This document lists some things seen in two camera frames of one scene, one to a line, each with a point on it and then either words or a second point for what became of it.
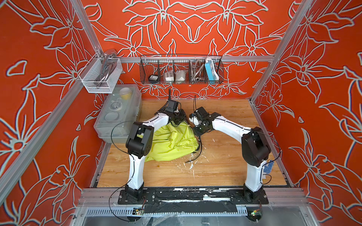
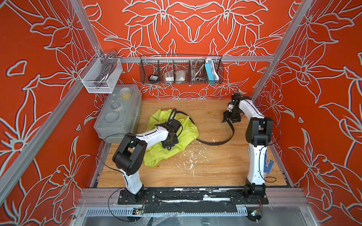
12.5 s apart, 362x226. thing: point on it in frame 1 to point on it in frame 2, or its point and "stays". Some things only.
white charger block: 169,76 stays
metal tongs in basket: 195,70 stays
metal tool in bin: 108,65 stays
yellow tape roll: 126,93 stays
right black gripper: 196,133 to 226,115
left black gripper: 183,117 to 165,145
